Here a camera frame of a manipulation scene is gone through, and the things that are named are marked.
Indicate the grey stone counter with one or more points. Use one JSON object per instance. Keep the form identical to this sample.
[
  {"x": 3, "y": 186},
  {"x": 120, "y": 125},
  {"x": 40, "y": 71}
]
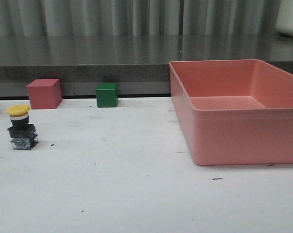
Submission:
[{"x": 138, "y": 64}]

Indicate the far pink cube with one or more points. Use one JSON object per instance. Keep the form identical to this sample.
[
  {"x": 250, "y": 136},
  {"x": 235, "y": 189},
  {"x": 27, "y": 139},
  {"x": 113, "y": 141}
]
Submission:
[{"x": 44, "y": 93}]

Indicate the pink plastic bin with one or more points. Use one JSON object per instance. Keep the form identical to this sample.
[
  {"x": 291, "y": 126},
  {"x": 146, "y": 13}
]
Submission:
[{"x": 234, "y": 112}]

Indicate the white pleated curtain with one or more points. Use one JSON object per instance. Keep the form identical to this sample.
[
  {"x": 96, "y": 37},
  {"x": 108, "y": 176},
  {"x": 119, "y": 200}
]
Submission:
[{"x": 136, "y": 17}]

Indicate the right green cube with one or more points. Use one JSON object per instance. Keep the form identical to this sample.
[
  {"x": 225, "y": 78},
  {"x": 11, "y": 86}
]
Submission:
[{"x": 107, "y": 95}]

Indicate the yellow push button switch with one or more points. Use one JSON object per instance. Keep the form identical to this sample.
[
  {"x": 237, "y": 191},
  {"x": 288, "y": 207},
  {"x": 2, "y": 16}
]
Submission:
[{"x": 23, "y": 135}]

